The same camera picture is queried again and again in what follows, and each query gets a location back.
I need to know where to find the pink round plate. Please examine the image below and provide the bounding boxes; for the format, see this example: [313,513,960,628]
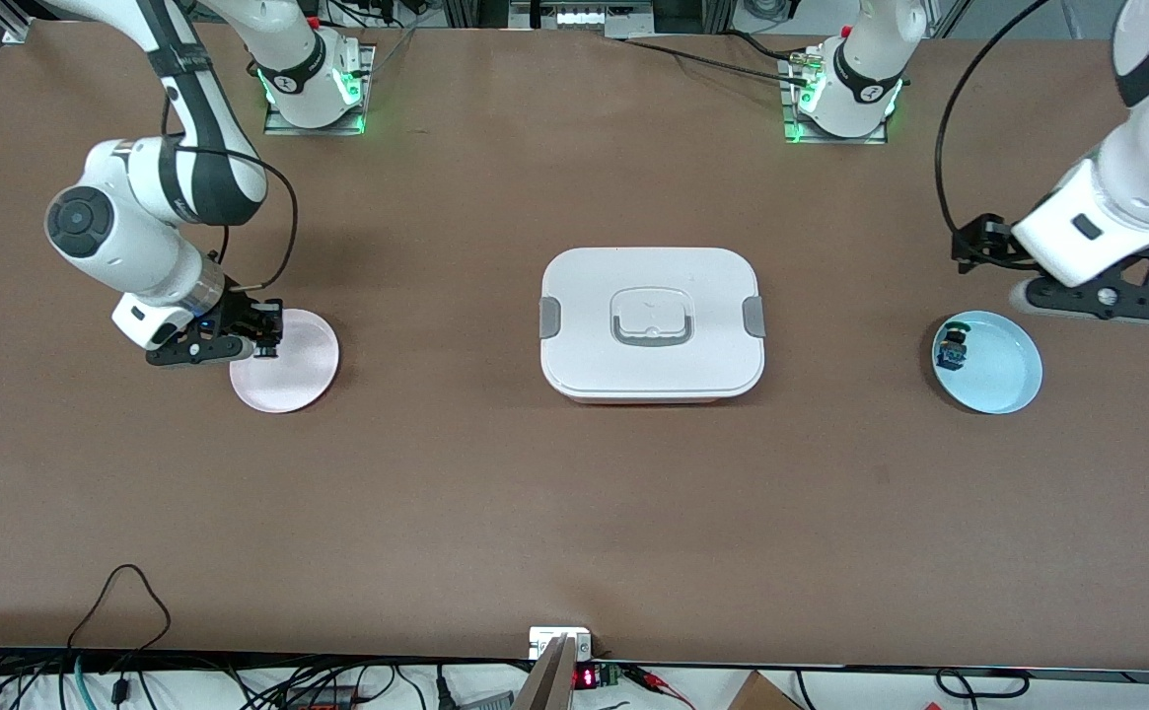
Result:
[229,309,340,414]

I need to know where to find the light blue round plate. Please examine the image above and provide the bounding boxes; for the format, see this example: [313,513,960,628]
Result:
[931,310,1043,415]

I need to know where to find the white power outlet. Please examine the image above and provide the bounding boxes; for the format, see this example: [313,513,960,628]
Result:
[529,626,594,660]

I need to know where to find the grey metal bar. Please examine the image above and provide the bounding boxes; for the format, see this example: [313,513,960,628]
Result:
[515,634,577,710]

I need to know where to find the brown cardboard piece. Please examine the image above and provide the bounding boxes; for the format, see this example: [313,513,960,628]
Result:
[727,671,804,710]

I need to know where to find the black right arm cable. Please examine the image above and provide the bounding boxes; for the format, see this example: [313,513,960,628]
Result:
[160,94,299,292]

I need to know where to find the green blue switch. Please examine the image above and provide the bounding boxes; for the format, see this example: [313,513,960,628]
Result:
[937,320,971,371]

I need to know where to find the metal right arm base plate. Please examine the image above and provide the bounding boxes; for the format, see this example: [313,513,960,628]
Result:
[263,44,376,136]

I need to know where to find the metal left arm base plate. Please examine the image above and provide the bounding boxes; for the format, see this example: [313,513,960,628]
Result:
[779,49,889,146]

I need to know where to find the thin black looped cable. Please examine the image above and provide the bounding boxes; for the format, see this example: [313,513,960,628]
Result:
[65,563,173,654]

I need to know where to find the black cable across table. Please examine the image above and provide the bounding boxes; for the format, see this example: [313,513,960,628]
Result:
[621,37,812,82]

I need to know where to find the white lunch box grey handle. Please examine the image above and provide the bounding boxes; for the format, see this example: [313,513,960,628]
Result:
[539,247,766,405]

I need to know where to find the aluminium frame structure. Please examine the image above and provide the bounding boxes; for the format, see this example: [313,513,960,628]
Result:
[441,0,733,40]

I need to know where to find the black oval cable loop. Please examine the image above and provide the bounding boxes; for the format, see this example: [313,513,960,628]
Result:
[934,668,1031,699]

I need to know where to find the red wires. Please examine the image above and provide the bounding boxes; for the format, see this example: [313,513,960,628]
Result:
[628,667,695,707]

